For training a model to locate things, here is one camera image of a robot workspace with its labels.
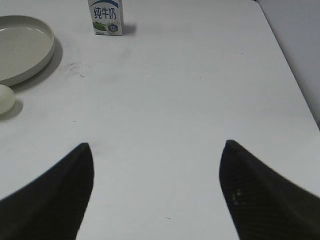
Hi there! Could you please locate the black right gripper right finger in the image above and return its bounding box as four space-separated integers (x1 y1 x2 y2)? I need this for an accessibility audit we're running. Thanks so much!
219 139 320 240

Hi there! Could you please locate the beige round plate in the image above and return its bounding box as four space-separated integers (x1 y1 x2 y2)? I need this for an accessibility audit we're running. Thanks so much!
0 15 56 87

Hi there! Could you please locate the white egg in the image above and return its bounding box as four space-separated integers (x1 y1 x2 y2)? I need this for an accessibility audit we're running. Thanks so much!
0 84 16 115

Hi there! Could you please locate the white milk carton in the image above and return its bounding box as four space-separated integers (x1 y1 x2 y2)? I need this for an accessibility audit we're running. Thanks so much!
87 0 124 36

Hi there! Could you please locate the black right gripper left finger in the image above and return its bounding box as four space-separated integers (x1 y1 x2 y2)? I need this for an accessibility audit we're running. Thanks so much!
0 143 94 240

